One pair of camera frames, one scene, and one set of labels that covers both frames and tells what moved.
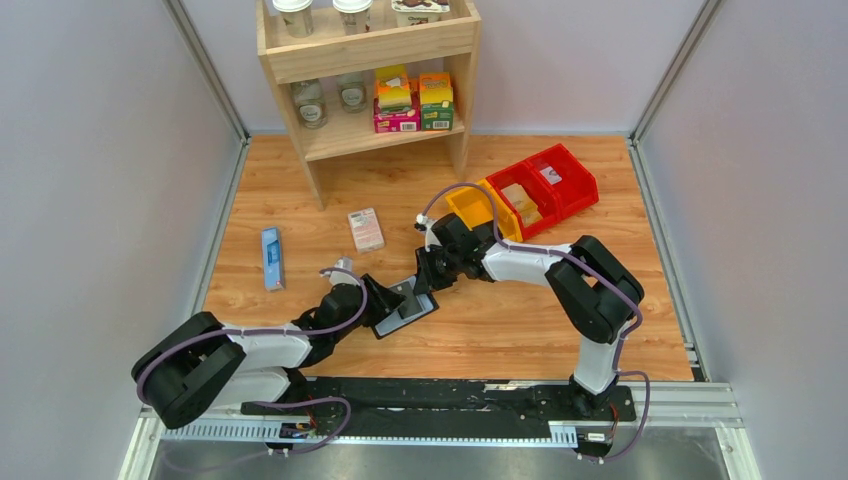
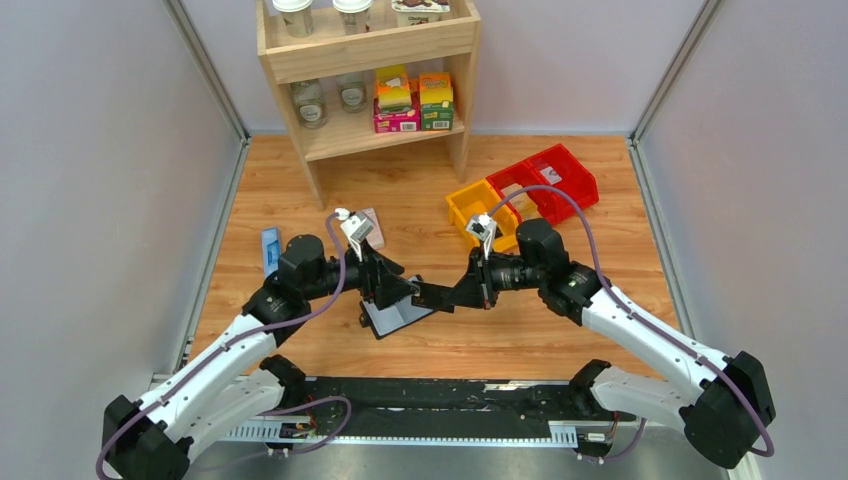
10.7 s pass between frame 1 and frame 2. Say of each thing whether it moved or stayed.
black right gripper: moved
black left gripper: moved
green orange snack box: stayed
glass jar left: stayed
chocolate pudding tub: stayed
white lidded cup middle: stayed
